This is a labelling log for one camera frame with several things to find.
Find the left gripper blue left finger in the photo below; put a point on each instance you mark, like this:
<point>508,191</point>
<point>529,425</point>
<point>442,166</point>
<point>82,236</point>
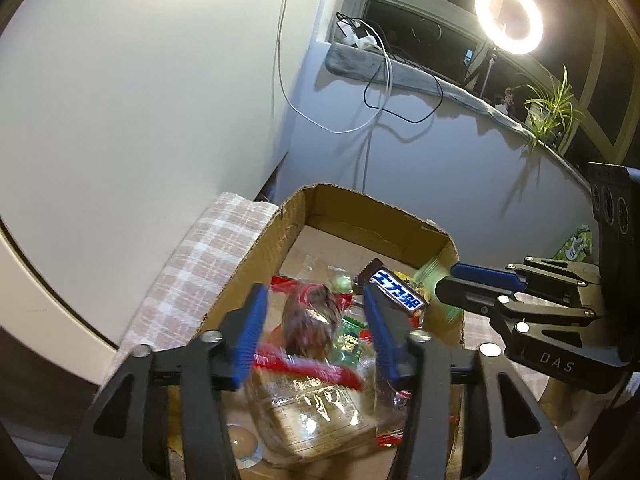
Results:
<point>233,356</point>

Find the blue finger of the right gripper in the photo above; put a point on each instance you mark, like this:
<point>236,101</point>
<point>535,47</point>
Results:
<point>487,276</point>

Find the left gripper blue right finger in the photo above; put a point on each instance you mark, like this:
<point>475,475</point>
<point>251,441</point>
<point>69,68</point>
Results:
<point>389,328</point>

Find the snickers bar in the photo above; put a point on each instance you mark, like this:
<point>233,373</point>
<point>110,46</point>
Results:
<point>407,294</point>

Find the red date snack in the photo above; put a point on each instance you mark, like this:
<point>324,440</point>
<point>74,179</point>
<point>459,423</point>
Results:
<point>301,345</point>

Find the clear bag of bread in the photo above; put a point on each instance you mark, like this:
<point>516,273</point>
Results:
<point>306,410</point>

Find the green tissue box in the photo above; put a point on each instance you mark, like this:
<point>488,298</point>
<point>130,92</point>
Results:
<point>578,247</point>

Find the brown cardboard box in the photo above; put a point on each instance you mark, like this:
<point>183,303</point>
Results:
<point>327,234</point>

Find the green potted plant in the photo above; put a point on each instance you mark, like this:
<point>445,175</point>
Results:
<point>551,111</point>

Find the grey windowsill mat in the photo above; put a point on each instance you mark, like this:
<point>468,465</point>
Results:
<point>359,65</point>

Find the white power strip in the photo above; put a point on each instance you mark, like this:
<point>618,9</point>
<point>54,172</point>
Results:
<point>354,34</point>

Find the ring light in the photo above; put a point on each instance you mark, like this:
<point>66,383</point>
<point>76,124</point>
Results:
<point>514,26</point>

